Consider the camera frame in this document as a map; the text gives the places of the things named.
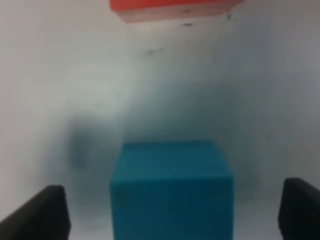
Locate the red cube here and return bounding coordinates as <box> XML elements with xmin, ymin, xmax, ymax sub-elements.
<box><xmin>109</xmin><ymin>0</ymin><xmax>244</xmax><ymax>24</ymax></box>

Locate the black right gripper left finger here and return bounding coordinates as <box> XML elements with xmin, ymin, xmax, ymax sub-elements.
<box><xmin>0</xmin><ymin>185</ymin><xmax>71</xmax><ymax>240</ymax></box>

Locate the blue cube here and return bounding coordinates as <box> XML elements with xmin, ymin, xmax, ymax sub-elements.
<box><xmin>110</xmin><ymin>141</ymin><xmax>234</xmax><ymax>240</ymax></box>

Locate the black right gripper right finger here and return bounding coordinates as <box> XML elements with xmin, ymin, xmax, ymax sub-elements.
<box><xmin>278</xmin><ymin>177</ymin><xmax>320</xmax><ymax>240</ymax></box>

